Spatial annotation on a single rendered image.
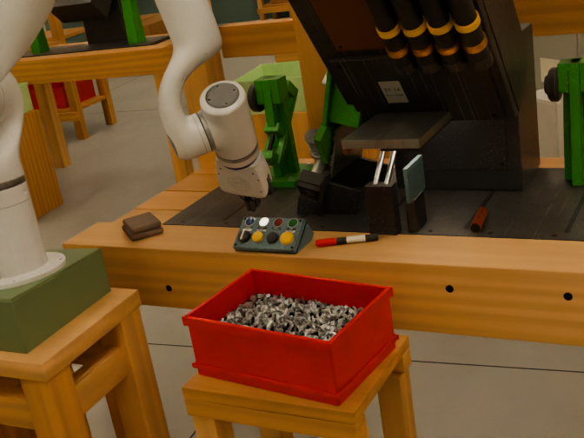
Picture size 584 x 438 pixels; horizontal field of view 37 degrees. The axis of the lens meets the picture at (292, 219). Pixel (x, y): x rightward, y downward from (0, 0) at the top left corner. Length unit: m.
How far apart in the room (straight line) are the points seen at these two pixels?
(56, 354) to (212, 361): 0.32
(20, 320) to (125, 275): 0.40
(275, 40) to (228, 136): 0.91
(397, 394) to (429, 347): 1.58
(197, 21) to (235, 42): 0.96
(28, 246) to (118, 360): 0.32
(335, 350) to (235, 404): 0.23
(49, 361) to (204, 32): 0.68
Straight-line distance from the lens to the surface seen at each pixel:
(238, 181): 1.70
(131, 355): 1.92
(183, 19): 1.56
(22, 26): 1.69
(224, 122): 1.55
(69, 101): 7.35
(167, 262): 1.97
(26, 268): 1.81
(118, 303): 1.86
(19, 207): 1.79
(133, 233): 2.05
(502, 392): 2.93
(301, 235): 1.80
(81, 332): 1.78
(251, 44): 2.49
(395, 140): 1.66
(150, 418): 2.01
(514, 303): 1.65
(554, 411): 2.84
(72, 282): 1.84
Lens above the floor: 1.58
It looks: 20 degrees down
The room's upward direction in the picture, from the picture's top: 9 degrees counter-clockwise
